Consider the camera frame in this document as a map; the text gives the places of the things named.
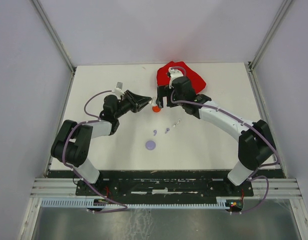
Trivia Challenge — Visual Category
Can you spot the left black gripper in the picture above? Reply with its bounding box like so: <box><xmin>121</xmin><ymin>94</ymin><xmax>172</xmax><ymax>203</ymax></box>
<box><xmin>114</xmin><ymin>89</ymin><xmax>152</xmax><ymax>119</ymax></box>

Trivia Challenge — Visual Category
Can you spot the orange earbud charging case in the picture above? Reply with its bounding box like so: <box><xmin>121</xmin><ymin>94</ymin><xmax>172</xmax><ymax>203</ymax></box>
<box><xmin>152</xmin><ymin>106</ymin><xmax>161</xmax><ymax>113</ymax></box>

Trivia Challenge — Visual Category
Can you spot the white earbud charging case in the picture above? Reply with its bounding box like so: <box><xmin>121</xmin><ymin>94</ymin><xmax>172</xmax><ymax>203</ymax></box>
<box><xmin>149</xmin><ymin>97</ymin><xmax>156</xmax><ymax>106</ymax></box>

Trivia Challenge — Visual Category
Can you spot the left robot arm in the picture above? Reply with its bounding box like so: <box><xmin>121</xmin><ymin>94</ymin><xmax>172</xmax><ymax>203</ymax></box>
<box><xmin>51</xmin><ymin>90</ymin><xmax>153</xmax><ymax>195</ymax></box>

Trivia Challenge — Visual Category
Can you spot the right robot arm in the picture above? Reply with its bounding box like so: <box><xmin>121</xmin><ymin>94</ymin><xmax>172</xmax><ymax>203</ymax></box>
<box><xmin>156</xmin><ymin>76</ymin><xmax>277</xmax><ymax>196</ymax></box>

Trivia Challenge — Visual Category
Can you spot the purple earbud charging case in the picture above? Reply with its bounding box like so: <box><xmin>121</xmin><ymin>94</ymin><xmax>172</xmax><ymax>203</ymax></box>
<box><xmin>145</xmin><ymin>140</ymin><xmax>156</xmax><ymax>151</ymax></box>

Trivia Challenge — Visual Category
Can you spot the red cloth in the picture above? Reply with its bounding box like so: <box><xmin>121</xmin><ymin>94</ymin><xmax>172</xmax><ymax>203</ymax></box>
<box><xmin>156</xmin><ymin>61</ymin><xmax>206</xmax><ymax>93</ymax></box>

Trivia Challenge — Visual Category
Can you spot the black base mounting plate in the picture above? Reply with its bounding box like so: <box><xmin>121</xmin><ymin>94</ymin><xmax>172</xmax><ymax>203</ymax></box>
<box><xmin>76</xmin><ymin>170</ymin><xmax>253</xmax><ymax>204</ymax></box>

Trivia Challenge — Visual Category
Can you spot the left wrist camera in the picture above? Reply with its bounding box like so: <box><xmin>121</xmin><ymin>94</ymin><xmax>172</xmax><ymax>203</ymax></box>
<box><xmin>113</xmin><ymin>82</ymin><xmax>124</xmax><ymax>97</ymax></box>

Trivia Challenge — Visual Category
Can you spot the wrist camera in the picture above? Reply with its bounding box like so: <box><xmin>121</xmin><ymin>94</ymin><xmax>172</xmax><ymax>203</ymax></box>
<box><xmin>113</xmin><ymin>82</ymin><xmax>124</xmax><ymax>97</ymax></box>
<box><xmin>167</xmin><ymin>67</ymin><xmax>184</xmax><ymax>83</ymax></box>

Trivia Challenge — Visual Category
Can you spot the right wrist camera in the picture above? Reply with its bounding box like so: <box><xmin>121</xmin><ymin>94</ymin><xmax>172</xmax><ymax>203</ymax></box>
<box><xmin>167</xmin><ymin>67</ymin><xmax>184</xmax><ymax>83</ymax></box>

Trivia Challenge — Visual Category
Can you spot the right aluminium frame post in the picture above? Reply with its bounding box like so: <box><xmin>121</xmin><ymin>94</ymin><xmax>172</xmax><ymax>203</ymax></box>
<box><xmin>248</xmin><ymin>0</ymin><xmax>294</xmax><ymax>72</ymax></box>

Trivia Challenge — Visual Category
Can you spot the aluminium frame post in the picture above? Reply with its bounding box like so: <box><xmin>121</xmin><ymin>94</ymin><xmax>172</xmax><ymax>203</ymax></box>
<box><xmin>248</xmin><ymin>0</ymin><xmax>294</xmax><ymax>72</ymax></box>
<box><xmin>30</xmin><ymin>0</ymin><xmax>76</xmax><ymax>73</ymax></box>

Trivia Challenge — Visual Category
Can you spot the white cable duct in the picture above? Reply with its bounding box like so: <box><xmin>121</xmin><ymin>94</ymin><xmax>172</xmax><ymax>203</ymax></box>
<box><xmin>40</xmin><ymin>196</ymin><xmax>232</xmax><ymax>209</ymax></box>

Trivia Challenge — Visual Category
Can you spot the aluminium frame rail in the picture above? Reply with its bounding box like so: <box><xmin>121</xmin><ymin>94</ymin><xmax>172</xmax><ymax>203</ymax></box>
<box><xmin>30</xmin><ymin>178</ymin><xmax>302</xmax><ymax>199</ymax></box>

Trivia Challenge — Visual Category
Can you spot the left aluminium frame post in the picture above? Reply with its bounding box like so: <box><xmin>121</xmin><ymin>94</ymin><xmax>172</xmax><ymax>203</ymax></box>
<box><xmin>30</xmin><ymin>0</ymin><xmax>76</xmax><ymax>73</ymax></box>

